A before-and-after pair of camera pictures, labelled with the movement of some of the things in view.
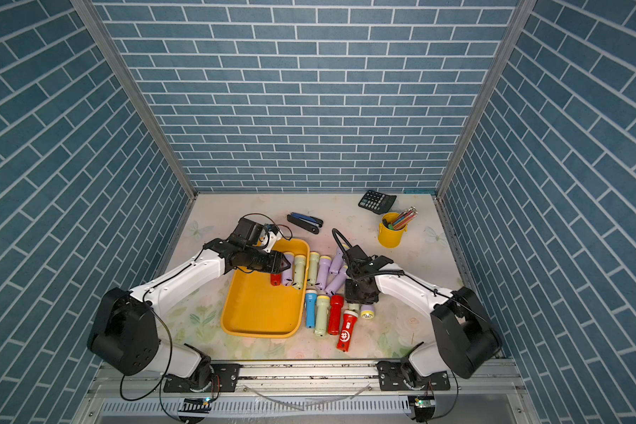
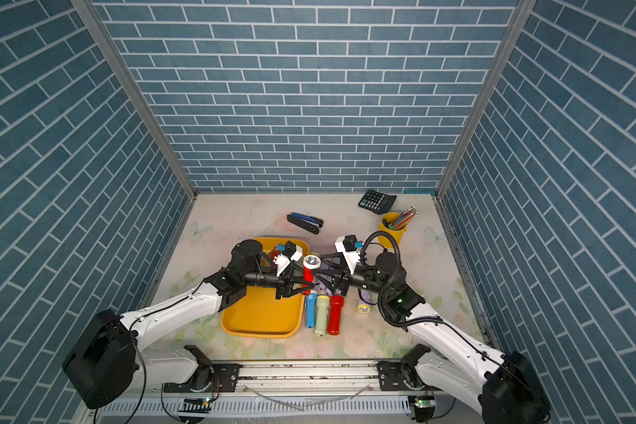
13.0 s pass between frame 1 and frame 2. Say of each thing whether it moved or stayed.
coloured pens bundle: stayed
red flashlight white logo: moved
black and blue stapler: stayed
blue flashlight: stayed
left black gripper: moved
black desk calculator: stayed
